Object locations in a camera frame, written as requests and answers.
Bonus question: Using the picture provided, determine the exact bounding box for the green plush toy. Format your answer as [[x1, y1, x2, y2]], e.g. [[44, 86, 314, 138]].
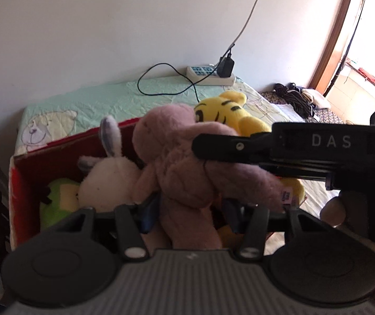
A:
[[39, 178, 80, 230]]

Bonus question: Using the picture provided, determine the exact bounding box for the white power strip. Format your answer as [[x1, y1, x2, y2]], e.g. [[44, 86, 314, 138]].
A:
[[186, 66, 236, 86]]

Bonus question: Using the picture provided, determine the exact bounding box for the pastel bear bed sheet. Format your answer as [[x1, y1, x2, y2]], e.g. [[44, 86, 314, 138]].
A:
[[14, 76, 339, 217]]

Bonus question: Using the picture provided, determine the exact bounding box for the pink bear plush toy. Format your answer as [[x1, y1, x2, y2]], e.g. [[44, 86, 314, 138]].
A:
[[133, 104, 305, 250]]

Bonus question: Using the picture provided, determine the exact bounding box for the red cardboard box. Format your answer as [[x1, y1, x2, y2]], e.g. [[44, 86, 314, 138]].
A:
[[8, 117, 294, 253]]

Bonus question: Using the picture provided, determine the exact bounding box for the white cloth bundle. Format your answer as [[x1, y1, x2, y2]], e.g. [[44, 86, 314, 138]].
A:
[[301, 88, 331, 109]]

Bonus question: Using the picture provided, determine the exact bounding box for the dark patterned mattress cloth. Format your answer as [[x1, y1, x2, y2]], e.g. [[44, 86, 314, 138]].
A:
[[260, 92, 345, 124]]

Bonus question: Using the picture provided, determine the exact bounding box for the black charger adapter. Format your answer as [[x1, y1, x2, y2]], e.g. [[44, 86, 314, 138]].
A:
[[216, 51, 234, 78]]

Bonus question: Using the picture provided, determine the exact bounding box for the black charging cable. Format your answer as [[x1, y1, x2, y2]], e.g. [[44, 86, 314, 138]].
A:
[[137, 47, 232, 104]]

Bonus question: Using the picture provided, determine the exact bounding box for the grey wall cable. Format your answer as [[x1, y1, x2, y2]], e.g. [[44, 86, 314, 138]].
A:
[[228, 0, 275, 54]]

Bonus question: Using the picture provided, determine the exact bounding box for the white rabbit plush toy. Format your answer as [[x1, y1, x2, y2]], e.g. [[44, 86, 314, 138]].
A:
[[78, 115, 140, 213]]

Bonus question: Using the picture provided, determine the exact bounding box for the black coiled cable bundle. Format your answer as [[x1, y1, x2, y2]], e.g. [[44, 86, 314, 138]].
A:
[[273, 82, 315, 119]]

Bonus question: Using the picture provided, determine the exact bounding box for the yellow tiger plush toy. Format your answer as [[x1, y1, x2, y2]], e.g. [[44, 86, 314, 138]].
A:
[[194, 90, 305, 207]]

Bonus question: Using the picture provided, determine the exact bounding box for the brown wooden door frame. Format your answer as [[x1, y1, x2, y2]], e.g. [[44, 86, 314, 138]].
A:
[[308, 0, 365, 94]]

